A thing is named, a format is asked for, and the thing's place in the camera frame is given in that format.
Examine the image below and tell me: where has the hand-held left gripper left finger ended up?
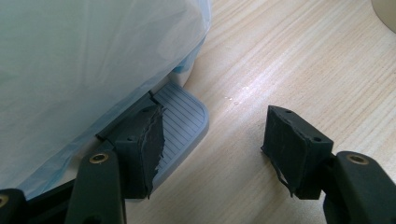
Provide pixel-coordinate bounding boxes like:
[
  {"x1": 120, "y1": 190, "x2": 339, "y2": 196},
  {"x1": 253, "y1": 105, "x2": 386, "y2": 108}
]
[{"x1": 112, "y1": 104, "x2": 166, "y2": 200}]

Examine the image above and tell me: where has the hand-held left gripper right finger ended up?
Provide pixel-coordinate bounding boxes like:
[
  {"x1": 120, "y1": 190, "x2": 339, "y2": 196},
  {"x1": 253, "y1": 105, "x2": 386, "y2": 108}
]
[{"x1": 260, "y1": 105, "x2": 335, "y2": 201}]

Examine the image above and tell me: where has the beige square container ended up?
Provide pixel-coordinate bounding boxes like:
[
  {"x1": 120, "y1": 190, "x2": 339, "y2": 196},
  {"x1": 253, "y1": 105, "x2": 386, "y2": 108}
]
[{"x1": 370, "y1": 0, "x2": 396, "y2": 35}]

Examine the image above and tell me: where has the white plastic bin liner bag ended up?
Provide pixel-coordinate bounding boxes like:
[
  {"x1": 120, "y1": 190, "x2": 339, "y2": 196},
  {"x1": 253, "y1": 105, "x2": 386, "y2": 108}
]
[{"x1": 0, "y1": 0, "x2": 213, "y2": 200}]

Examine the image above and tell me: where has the grey-blue pedal trash can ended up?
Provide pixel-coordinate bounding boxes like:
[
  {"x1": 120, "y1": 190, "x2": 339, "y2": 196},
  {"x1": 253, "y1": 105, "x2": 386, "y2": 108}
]
[{"x1": 18, "y1": 34, "x2": 210, "y2": 202}]

